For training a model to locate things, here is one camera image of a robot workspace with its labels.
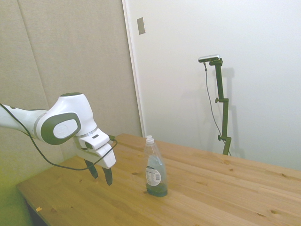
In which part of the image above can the dark green camera stand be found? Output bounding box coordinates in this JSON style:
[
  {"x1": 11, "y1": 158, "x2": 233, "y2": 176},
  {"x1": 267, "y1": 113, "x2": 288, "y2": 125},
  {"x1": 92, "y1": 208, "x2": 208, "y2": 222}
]
[{"x1": 208, "y1": 58, "x2": 232, "y2": 156}]

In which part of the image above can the silver exterior camera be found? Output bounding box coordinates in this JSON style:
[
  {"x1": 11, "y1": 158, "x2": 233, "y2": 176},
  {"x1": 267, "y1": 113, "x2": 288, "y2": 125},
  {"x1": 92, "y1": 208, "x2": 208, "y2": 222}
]
[{"x1": 198, "y1": 54, "x2": 221, "y2": 63}]

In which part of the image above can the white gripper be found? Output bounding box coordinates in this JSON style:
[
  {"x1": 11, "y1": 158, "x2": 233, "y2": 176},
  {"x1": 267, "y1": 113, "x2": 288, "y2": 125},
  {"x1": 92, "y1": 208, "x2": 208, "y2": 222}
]
[{"x1": 72, "y1": 135, "x2": 117, "y2": 186}]

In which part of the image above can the clear dish soap bottle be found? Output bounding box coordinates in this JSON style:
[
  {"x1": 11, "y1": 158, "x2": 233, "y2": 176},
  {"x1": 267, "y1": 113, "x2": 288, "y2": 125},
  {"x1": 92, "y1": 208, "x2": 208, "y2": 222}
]
[{"x1": 143, "y1": 135, "x2": 169, "y2": 196}]

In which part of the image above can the white door frame strip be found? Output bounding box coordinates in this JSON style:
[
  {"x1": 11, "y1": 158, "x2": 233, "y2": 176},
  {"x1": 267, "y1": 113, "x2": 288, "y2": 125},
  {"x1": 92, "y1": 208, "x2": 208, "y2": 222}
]
[{"x1": 121, "y1": 0, "x2": 148, "y2": 138}]

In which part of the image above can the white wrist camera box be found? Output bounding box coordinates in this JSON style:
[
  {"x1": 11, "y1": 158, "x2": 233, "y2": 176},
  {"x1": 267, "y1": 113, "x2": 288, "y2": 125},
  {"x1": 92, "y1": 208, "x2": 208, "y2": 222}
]
[{"x1": 79, "y1": 129, "x2": 111, "y2": 150}]

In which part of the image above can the grey wall plate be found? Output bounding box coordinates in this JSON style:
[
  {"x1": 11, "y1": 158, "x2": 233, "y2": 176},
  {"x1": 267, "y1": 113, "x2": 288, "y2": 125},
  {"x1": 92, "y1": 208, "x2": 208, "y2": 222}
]
[{"x1": 136, "y1": 16, "x2": 146, "y2": 35}]

